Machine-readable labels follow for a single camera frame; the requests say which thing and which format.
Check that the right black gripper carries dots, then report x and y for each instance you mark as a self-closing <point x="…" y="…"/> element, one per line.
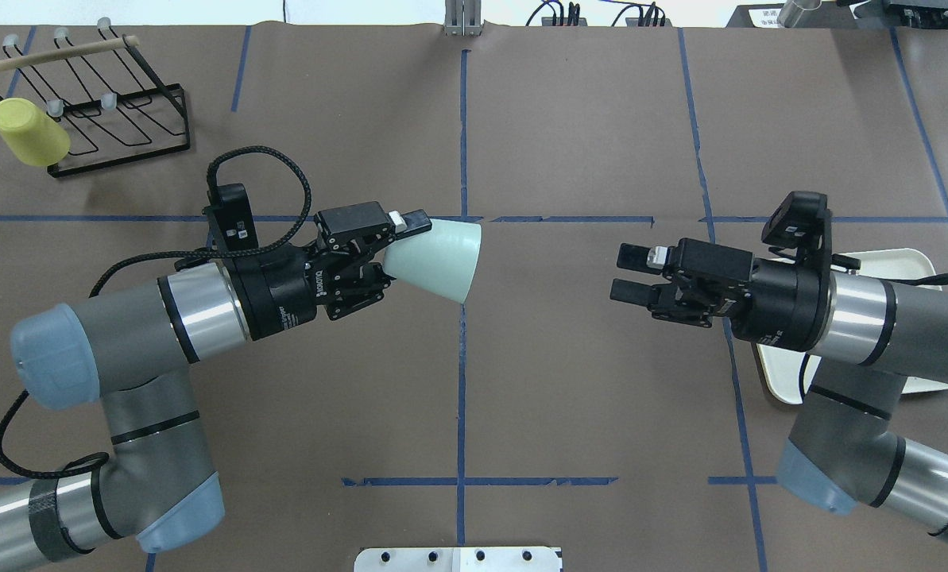
<point x="788" y="303"/>

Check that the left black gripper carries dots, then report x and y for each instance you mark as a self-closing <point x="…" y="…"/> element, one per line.
<point x="276" y="291"/>

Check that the pale green cup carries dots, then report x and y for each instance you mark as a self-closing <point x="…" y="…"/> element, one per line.
<point x="442" y="260"/>

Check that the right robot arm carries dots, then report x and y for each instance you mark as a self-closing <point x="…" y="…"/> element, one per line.
<point x="840" y="451"/>

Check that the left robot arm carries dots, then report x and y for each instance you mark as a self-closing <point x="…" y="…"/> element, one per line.
<point x="131" y="351"/>

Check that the cream bear tray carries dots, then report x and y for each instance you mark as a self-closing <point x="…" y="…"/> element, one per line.
<point x="854" y="322"/>

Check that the metal cup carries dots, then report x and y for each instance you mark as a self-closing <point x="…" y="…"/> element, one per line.
<point x="794" y="13"/>

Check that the yellow cup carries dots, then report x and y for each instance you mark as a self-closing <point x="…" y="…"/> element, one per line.
<point x="33" y="137"/>

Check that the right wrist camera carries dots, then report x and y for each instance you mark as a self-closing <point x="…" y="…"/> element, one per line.
<point x="803" y="222"/>

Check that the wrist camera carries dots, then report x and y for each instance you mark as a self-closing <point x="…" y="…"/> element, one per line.
<point x="230" y="218"/>
<point x="803" y="222"/>

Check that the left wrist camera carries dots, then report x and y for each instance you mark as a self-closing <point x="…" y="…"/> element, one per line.
<point x="230" y="218"/>

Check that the black wire cup rack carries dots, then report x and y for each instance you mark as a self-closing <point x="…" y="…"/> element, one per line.
<point x="105" y="96"/>

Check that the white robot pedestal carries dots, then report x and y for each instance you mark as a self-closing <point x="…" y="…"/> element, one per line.
<point x="504" y="558"/>

